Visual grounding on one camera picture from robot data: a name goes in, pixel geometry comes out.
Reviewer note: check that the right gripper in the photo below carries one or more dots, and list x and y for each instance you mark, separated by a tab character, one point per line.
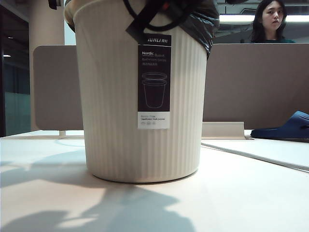
177	6

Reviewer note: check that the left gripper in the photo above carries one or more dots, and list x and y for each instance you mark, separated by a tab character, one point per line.
56	3

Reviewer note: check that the black garbage bag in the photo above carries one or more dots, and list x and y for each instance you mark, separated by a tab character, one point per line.
205	24

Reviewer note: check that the white ribbed trash can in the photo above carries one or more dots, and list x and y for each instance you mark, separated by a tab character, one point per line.
108	108

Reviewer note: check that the beige round pillar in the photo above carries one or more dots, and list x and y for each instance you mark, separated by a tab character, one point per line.
46	26

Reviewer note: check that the white ceiling light strip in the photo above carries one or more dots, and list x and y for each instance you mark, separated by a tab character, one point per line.
236	18

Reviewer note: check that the dark glass office door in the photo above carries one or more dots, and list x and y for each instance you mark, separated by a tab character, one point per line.
14	72

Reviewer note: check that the dark product label sticker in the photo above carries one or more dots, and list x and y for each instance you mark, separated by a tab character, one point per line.
154	84

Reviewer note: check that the grey desk partition panel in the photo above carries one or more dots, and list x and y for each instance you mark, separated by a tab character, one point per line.
58	91

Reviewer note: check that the dark-haired woman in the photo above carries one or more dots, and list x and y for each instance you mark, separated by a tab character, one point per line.
272	19

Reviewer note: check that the brown desk partition panel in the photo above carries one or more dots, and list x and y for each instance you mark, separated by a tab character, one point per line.
253	84

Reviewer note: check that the white partition support leg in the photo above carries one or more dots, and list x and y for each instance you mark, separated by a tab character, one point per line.
62	133

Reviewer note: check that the blue slipper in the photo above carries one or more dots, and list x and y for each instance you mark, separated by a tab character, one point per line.
285	130

